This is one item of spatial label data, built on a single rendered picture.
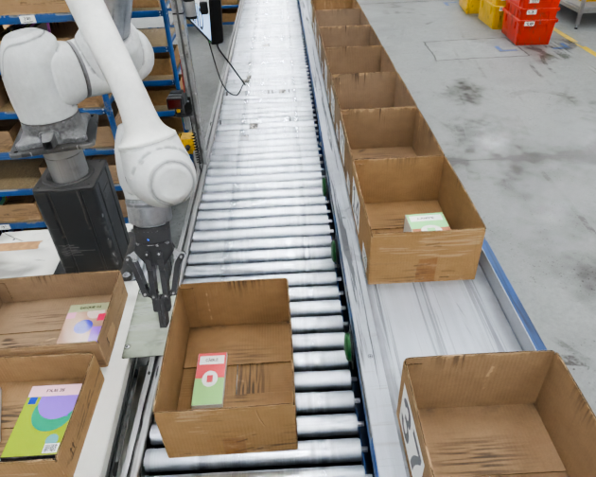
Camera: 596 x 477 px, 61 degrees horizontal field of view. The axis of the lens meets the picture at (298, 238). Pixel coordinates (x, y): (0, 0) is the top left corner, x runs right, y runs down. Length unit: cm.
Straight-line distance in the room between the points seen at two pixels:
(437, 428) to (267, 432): 35
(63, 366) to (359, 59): 199
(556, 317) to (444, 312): 146
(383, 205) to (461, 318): 52
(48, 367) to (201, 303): 41
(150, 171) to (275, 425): 60
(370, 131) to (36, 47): 115
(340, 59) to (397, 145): 80
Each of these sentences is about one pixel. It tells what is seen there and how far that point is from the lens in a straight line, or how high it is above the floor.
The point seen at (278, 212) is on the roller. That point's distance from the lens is 191.
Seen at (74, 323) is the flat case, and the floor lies 77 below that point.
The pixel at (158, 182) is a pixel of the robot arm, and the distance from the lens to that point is 85.
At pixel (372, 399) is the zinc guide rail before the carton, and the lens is 113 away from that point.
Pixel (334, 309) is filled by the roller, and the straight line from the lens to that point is 151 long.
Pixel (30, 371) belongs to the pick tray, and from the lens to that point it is 148.
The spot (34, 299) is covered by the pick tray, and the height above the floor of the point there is 76.
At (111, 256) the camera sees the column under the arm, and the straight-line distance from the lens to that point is 171.
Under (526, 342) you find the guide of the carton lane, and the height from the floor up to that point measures 91.
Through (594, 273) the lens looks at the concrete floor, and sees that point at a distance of 310.
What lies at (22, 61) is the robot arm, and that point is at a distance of 149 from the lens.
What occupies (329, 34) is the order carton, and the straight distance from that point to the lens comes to 308.
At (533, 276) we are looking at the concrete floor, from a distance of 295.
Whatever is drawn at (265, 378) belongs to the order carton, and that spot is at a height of 75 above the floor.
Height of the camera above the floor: 181
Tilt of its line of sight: 37 degrees down
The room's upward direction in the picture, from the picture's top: 3 degrees counter-clockwise
